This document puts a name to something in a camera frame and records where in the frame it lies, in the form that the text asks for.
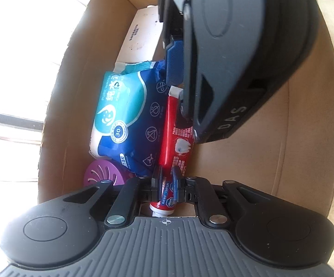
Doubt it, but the blue wet wipes pack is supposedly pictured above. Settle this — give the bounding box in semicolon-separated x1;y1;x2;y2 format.
88;60;170;177

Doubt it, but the white rectangular carton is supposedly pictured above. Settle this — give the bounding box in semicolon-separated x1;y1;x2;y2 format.
117;5;167;64

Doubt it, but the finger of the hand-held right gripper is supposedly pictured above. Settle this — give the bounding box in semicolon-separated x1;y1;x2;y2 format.
158;0;185;85
181;63;217;142

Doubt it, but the red toothpaste tube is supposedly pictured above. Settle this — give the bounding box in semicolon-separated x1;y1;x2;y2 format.
150;86;196;217

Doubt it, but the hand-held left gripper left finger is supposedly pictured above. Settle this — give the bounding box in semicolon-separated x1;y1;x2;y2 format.
44;169;163;228

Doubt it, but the brown cardboard box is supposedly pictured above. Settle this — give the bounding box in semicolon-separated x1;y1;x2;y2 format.
36;0;334;218

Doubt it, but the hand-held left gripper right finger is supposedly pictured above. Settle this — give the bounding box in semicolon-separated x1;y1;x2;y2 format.
171;170;289;226

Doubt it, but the purple round air freshener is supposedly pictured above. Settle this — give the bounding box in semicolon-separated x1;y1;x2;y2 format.
83;159;133;188

